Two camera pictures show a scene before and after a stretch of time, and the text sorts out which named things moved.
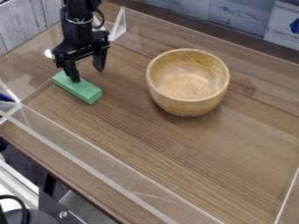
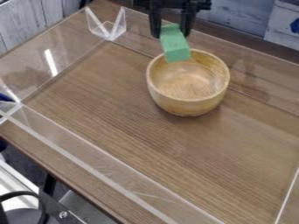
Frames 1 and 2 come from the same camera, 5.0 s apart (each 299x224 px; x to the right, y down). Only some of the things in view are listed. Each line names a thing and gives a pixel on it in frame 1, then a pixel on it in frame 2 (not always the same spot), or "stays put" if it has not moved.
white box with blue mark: x=283 y=25 stays put
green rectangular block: x=83 y=90 to x=174 y=43
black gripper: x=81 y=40 to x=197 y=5
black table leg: x=50 y=185 stays put
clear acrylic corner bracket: x=115 y=30 stays put
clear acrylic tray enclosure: x=197 y=123 stays put
